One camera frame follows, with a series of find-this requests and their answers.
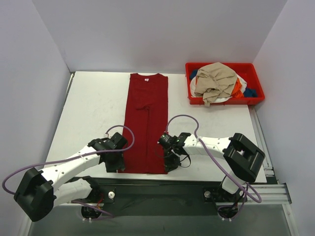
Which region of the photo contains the beige t-shirt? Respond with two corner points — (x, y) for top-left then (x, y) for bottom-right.
(194, 62), (238, 107)

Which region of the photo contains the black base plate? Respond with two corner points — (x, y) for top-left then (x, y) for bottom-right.
(78, 178), (240, 216)

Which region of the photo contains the red t-shirt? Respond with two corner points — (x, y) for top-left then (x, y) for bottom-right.
(123, 73), (168, 174)

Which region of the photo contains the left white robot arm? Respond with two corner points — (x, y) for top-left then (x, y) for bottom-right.
(14, 136), (128, 222)

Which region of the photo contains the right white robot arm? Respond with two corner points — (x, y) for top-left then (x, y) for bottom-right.
(158, 132), (265, 201)

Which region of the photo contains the blue t-shirt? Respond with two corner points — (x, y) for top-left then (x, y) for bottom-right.
(189, 70), (258, 97)

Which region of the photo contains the orange t-shirt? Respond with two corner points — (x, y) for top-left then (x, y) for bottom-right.
(231, 78), (244, 98)

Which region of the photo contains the red plastic bin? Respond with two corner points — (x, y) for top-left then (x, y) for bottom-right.
(185, 62), (265, 105)

